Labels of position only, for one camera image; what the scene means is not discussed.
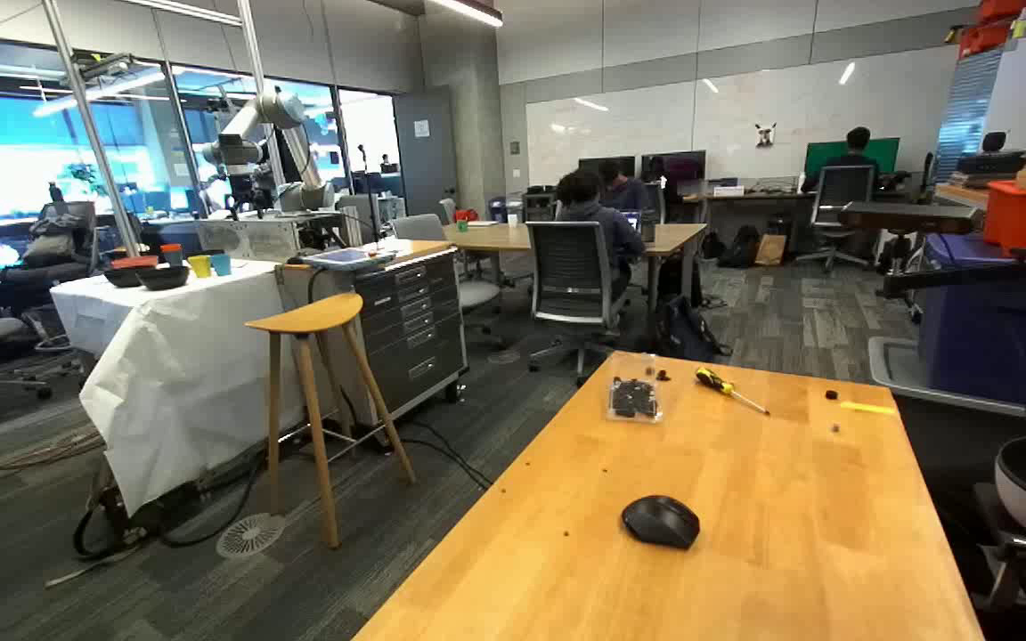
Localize black computer mouse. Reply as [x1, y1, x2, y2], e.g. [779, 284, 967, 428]
[615, 493, 705, 551]

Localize grey mesh office chair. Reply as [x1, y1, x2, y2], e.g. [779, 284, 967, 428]
[522, 218, 635, 386]

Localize grey drawer tool cabinet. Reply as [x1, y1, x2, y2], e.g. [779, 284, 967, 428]
[343, 247, 473, 426]

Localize light grey office chair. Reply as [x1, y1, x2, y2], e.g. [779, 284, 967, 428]
[388, 211, 506, 350]

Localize seated person in dark top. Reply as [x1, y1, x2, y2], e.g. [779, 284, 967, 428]
[553, 169, 648, 301]

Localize dark backpack on floor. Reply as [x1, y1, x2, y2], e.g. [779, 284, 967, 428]
[650, 297, 726, 365]

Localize seated person behind laptop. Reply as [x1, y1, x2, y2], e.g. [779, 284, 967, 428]
[602, 169, 660, 218]

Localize papers on cabinet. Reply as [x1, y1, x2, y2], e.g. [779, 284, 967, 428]
[294, 234, 418, 276]

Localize long wooden desk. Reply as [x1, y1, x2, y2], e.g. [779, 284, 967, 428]
[438, 218, 712, 314]

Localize black computer monitor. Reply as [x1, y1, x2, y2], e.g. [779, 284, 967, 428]
[578, 154, 636, 191]
[636, 147, 707, 191]

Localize wooden stool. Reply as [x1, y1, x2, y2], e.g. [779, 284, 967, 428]
[242, 290, 419, 551]

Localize yellow black screwdriver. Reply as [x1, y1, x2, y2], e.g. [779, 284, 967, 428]
[690, 367, 772, 420]

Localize brown cardboard box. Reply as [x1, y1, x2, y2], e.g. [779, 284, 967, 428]
[750, 230, 789, 271]

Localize white lab machine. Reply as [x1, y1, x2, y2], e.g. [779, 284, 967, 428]
[207, 101, 327, 220]

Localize table with white cloth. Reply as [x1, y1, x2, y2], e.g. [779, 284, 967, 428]
[45, 256, 308, 517]

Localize white floor disc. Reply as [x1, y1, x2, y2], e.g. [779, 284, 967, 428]
[215, 509, 289, 562]

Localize green screen monitor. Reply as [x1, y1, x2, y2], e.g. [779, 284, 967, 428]
[802, 135, 905, 181]

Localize grey swivel office chair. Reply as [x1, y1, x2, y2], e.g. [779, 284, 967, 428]
[793, 162, 884, 276]

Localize small yellow strip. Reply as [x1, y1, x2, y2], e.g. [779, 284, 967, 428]
[838, 399, 901, 420]

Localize black red bowl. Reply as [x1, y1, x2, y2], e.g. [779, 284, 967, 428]
[98, 242, 192, 297]

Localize person at green monitor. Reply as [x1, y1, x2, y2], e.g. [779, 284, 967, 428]
[827, 125, 889, 181]

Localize black chair with cushions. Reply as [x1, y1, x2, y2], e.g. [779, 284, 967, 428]
[0, 181, 102, 314]

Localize slanted metal pole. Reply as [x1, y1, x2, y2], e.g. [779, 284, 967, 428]
[36, 0, 142, 259]

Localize blue plastic bin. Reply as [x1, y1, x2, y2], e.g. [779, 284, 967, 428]
[916, 232, 1026, 415]

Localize black floor cables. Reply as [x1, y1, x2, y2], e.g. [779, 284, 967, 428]
[69, 434, 270, 562]

